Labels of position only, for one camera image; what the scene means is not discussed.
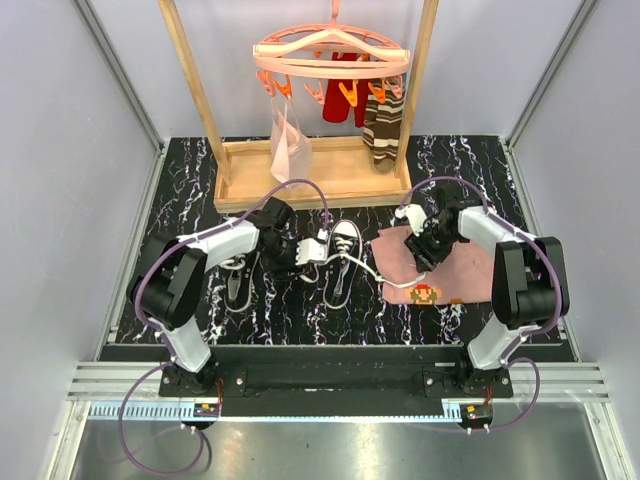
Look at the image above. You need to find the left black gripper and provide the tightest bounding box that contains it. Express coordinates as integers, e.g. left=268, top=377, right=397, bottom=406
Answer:
left=260, top=236, right=310, bottom=281

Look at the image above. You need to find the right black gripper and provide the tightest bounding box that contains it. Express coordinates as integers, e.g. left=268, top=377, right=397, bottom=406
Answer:
left=403, top=221, right=463, bottom=275

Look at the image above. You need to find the black sneaker with white laces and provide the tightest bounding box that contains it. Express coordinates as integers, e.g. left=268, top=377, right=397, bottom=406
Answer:
left=322, top=220, right=426, bottom=310

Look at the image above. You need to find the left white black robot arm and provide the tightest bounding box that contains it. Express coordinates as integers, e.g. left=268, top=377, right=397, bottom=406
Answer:
left=127, top=198, right=301, bottom=396

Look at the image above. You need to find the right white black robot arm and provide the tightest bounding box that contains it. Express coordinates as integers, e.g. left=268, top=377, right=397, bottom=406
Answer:
left=395, top=187, right=570, bottom=397

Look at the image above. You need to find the pink mario t-shirt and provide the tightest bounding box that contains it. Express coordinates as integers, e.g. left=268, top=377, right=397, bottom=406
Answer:
left=371, top=226, right=494, bottom=306

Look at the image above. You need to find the pink bra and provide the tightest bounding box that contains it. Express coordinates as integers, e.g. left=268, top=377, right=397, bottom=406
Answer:
left=270, top=98, right=313, bottom=183

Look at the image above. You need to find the brown striped sock pair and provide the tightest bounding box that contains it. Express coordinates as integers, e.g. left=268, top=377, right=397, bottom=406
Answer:
left=362, top=79, right=405, bottom=173

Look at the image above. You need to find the red sock pair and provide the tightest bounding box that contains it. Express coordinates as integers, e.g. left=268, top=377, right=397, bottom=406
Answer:
left=322, top=79, right=369, bottom=128

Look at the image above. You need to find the left small connector box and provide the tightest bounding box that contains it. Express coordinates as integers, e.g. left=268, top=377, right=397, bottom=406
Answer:
left=193, top=402, right=222, bottom=418

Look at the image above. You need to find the small connector box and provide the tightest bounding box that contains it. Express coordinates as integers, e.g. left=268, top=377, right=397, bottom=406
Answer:
left=461, top=403, right=494, bottom=429
left=193, top=402, right=222, bottom=418

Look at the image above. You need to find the right small connector box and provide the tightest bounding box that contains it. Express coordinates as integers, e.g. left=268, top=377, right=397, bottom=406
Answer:
left=461, top=403, right=494, bottom=429

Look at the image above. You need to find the pink round clip hanger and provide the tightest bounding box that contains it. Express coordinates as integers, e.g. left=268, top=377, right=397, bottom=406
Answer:
left=252, top=1, right=411, bottom=106

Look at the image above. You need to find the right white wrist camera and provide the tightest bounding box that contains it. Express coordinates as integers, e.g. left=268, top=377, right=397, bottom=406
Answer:
left=395, top=204, right=428, bottom=236

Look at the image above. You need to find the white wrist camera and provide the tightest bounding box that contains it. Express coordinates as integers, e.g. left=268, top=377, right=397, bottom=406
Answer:
left=395, top=204, right=428, bottom=236
left=295, top=229, right=329, bottom=266

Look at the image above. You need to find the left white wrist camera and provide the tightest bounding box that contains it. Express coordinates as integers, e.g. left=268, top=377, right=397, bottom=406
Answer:
left=295, top=229, right=329, bottom=266

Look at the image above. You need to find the wooden drying rack frame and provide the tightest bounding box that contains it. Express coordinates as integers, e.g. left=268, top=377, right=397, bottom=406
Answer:
left=159, top=1, right=438, bottom=213

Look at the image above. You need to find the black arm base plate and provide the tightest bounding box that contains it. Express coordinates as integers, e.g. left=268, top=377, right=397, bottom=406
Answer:
left=159, top=346, right=513, bottom=421

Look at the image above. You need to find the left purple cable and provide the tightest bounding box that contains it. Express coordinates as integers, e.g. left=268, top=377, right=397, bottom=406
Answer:
left=117, top=178, right=331, bottom=474

